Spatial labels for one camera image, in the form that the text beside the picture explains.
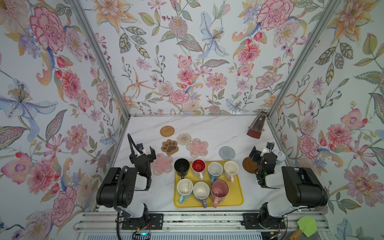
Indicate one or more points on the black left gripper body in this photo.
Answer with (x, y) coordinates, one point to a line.
(144, 156)

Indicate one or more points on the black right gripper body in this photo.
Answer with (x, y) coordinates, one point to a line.
(261, 154)

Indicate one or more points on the brown wooden round coaster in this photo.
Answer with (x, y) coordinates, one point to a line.
(250, 165)

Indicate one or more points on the pale pink flower coaster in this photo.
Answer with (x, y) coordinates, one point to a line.
(163, 164)

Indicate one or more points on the cork paw print coaster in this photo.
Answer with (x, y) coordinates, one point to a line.
(170, 147)

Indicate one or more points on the grey round coaster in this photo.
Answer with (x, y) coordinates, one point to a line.
(227, 153)

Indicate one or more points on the white embroidered round coaster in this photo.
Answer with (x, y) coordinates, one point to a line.
(184, 139)

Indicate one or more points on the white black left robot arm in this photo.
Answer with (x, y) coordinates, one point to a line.
(118, 187)

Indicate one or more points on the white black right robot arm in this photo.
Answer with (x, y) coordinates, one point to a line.
(297, 187)

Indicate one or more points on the woven rattan round coaster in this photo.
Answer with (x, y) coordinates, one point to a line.
(167, 131)

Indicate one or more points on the white ceramic lidded jar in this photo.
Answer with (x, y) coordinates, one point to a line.
(281, 157)

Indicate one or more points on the brown wooden metronome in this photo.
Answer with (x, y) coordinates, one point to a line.
(256, 128)

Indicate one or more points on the black mug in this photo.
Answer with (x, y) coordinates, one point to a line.
(182, 167)

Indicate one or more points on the yellow tray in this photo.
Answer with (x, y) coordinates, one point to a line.
(234, 197)

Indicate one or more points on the red interior white mug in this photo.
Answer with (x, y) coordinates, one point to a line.
(199, 169)

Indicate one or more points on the green silicone spatula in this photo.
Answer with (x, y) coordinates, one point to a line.
(307, 226)

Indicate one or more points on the cream mug pink handle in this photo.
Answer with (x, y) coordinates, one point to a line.
(231, 170)

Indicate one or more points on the white mug light-blue handle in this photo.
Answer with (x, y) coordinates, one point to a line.
(185, 189)

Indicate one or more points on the white mug blue handle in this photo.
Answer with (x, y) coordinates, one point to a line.
(215, 170)

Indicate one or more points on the white mug purple handle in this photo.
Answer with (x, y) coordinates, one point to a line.
(201, 193)

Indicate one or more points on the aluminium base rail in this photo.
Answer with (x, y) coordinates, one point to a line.
(200, 221)

